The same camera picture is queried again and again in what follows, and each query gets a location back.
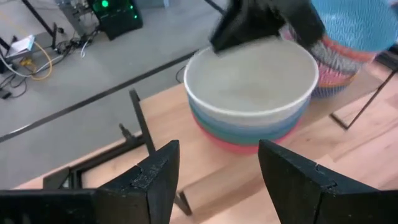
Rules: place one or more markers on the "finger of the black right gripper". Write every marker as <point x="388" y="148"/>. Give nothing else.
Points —
<point x="303" y="21"/>
<point x="245" y="25"/>

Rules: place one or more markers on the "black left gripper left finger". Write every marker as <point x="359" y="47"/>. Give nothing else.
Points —
<point x="158" y="180"/>

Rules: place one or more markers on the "white paper box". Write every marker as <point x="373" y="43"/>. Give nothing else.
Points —
<point x="21" y="46"/>

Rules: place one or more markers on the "plain red bowl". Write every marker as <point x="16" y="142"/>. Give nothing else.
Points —
<point x="245" y="150"/>

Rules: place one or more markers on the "black computer with green lights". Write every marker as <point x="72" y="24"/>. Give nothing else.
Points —
<point x="121" y="21"/>

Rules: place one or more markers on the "plain blue bowl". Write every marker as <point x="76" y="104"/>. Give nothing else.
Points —
<point x="245" y="128"/>

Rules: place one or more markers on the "plain white bowl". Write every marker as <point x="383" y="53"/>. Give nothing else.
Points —
<point x="248" y="84"/>

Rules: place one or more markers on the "wooden shelf with black legs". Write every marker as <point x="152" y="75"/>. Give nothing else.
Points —
<point x="172" y="118"/>

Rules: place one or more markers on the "black metal stand leg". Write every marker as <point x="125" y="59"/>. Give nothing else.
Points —
<point x="37" y="17"/>

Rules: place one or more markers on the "black aluminium table frame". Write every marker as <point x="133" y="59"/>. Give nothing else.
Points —
<point x="93" y="161"/>

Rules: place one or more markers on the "teal patterned bowl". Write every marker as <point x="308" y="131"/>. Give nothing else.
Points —
<point x="357" y="21"/>

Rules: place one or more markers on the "grey metal stand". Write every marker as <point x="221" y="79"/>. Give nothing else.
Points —
<point x="73" y="15"/>

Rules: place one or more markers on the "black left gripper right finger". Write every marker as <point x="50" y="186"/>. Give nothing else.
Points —
<point x="289" y="180"/>

